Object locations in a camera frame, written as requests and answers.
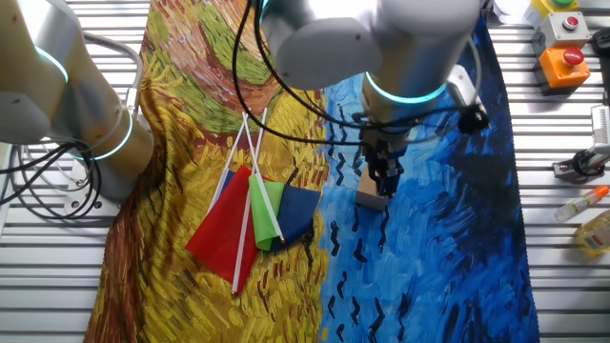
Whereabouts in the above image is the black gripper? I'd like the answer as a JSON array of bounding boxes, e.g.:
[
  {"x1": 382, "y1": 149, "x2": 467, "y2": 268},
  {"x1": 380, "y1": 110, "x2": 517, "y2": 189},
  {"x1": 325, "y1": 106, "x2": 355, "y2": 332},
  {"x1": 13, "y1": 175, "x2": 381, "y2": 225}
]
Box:
[{"x1": 360, "y1": 129, "x2": 407, "y2": 199}]

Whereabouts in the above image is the light wooden block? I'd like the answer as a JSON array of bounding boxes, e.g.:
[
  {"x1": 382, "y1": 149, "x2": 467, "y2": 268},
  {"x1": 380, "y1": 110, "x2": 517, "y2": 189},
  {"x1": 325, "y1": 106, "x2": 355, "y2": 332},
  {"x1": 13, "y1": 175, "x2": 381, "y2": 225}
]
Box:
[{"x1": 355, "y1": 164, "x2": 390, "y2": 212}]

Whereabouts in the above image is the small dark blue flag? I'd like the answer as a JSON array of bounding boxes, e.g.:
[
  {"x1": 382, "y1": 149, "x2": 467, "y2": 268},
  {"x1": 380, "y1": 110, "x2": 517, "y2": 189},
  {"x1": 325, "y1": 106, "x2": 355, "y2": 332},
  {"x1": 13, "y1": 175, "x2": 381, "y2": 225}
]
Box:
[{"x1": 208, "y1": 116, "x2": 322, "y2": 253}]

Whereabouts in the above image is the painted landscape print cloth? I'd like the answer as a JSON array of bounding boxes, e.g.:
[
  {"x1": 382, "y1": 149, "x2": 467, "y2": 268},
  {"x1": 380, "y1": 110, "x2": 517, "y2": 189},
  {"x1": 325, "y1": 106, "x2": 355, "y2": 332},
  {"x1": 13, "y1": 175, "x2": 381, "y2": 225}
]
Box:
[{"x1": 83, "y1": 0, "x2": 542, "y2": 343}]

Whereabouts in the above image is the small green flag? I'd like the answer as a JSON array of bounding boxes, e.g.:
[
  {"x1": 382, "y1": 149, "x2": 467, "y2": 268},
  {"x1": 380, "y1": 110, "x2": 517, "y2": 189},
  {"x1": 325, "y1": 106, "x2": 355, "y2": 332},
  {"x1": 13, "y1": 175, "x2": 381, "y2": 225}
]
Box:
[{"x1": 242, "y1": 112, "x2": 287, "y2": 252}]

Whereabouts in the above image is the small red flag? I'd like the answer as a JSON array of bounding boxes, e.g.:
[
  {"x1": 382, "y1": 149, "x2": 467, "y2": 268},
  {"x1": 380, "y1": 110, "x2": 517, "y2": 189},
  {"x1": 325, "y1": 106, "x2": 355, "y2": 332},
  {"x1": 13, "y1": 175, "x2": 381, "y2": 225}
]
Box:
[{"x1": 184, "y1": 108, "x2": 269, "y2": 296}]

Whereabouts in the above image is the small bottle orange cap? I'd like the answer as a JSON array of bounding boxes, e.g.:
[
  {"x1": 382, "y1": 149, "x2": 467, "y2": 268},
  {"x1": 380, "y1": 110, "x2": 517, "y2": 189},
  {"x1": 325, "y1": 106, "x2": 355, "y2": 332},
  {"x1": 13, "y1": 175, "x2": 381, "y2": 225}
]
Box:
[{"x1": 554, "y1": 185, "x2": 610, "y2": 223}]

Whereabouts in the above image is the small silver black device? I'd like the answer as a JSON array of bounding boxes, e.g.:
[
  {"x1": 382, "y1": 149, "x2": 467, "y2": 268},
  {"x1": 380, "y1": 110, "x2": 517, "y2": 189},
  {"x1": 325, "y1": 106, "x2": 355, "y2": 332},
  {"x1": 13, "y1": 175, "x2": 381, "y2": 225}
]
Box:
[{"x1": 552, "y1": 145, "x2": 610, "y2": 185}]

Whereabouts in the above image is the orange box red button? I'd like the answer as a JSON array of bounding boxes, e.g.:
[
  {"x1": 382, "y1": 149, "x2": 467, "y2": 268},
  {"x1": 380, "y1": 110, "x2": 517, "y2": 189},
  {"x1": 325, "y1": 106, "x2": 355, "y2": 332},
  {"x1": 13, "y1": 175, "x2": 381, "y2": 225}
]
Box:
[{"x1": 538, "y1": 46, "x2": 592, "y2": 91}]

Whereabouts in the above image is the yellow liquid bottle green label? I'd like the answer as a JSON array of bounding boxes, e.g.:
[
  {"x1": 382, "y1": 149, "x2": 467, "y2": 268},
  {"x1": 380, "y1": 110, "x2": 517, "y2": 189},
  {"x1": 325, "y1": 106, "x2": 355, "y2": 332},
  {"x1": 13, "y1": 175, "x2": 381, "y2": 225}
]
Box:
[{"x1": 574, "y1": 222, "x2": 610, "y2": 259}]

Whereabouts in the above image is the grey box red button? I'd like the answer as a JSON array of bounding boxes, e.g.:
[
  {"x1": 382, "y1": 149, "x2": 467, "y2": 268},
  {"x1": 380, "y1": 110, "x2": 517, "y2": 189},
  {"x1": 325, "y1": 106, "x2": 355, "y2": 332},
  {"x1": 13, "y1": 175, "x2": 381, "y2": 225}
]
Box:
[{"x1": 537, "y1": 11, "x2": 593, "y2": 49}]

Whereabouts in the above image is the yellow box green button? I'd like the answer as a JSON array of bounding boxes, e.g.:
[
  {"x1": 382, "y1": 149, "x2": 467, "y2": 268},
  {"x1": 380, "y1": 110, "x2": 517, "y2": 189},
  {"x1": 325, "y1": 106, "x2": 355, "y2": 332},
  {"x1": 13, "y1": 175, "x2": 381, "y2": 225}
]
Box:
[{"x1": 530, "y1": 0, "x2": 580, "y2": 21}]

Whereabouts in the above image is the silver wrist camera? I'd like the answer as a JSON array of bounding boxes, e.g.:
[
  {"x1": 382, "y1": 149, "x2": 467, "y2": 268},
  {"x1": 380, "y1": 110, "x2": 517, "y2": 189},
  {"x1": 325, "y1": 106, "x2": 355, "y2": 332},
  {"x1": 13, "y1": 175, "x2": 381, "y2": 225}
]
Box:
[{"x1": 445, "y1": 64, "x2": 487, "y2": 115}]

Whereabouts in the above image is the ribbed silver camera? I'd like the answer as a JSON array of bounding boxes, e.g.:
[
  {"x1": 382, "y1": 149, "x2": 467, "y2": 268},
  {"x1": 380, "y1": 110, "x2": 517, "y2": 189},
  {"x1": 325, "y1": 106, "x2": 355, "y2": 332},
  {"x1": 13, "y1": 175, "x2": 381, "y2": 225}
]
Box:
[{"x1": 590, "y1": 104, "x2": 610, "y2": 148}]

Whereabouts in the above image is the grey robot cable conduit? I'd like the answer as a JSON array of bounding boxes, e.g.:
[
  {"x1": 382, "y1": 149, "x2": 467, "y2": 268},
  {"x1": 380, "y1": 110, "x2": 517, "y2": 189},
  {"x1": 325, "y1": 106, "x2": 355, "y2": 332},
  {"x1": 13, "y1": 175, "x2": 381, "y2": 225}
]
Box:
[{"x1": 83, "y1": 32, "x2": 145, "y2": 116}]

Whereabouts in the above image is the black base cable bundle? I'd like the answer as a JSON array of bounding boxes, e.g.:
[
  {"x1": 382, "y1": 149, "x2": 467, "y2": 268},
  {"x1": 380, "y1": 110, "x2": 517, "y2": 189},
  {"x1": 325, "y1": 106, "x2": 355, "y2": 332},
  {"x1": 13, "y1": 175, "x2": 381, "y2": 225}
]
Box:
[{"x1": 0, "y1": 140, "x2": 104, "y2": 221}]

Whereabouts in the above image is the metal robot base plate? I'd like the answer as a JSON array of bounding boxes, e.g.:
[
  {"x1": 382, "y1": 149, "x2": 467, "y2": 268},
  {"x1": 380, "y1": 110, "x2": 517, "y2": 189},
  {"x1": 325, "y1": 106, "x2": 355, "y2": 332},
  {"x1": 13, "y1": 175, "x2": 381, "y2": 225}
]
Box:
[{"x1": 63, "y1": 159, "x2": 126, "y2": 219}]

